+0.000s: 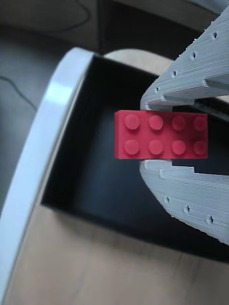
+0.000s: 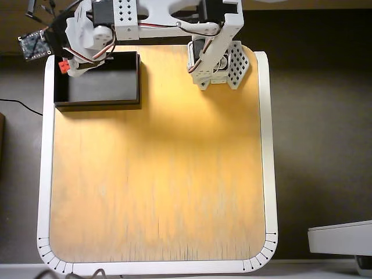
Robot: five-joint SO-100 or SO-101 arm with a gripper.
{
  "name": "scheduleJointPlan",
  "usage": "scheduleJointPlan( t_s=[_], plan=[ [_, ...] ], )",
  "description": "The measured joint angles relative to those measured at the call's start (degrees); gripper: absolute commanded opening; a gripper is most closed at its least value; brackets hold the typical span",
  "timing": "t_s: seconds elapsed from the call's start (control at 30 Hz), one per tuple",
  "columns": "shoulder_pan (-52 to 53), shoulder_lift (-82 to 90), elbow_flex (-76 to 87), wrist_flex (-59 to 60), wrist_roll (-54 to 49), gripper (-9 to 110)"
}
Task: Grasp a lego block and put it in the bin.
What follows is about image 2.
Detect white table edge frame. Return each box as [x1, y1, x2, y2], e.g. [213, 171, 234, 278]
[37, 51, 279, 276]

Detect thin cable with grey plug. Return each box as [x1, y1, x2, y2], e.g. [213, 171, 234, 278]
[24, 0, 59, 30]

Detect brown wooden desk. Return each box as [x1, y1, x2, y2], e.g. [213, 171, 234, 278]
[0, 0, 372, 56]

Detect thin black cable on floor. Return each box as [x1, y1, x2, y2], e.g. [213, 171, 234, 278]
[0, 98, 44, 116]

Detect thin dark hanging cable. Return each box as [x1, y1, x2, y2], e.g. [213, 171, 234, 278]
[40, 0, 63, 18]

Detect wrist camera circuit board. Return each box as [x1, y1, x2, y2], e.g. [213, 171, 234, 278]
[17, 30, 55, 63]

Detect red white black servo wire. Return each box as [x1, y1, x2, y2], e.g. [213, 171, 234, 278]
[62, 40, 117, 64]

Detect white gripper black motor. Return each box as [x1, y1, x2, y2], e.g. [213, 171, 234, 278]
[43, 7, 116, 77]

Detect black rectangular bin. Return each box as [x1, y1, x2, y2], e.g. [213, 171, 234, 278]
[53, 51, 142, 113]

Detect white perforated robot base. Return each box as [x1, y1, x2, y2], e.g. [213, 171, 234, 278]
[187, 40, 251, 91]

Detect red lego block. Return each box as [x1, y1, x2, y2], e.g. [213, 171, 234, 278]
[58, 59, 73, 75]

